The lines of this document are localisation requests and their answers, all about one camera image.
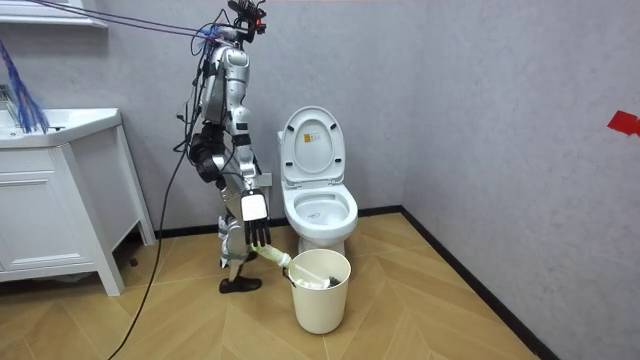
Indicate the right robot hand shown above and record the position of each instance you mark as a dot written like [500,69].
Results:
[254,207]

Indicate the pale green plastic bottle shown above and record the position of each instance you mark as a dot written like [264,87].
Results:
[272,255]

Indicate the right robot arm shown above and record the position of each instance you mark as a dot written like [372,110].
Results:
[243,145]

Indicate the robot legs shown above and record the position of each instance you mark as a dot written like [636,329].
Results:
[234,240]

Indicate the white toilet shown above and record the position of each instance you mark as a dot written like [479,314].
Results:
[320,210]

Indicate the black trash item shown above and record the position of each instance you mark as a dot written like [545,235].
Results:
[334,281]

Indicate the robot body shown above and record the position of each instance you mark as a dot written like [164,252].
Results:
[220,95]

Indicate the cream waste bin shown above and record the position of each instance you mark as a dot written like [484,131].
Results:
[320,305]

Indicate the white vanity cabinet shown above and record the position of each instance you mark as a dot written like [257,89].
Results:
[55,200]

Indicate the chrome faucet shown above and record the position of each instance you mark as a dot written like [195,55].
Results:
[6,102]

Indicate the white wall socket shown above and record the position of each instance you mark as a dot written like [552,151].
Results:
[266,179]

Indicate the white wall shelf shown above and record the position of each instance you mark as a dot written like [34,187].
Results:
[50,12]

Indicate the red wall tape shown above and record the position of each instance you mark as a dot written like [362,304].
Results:
[624,123]

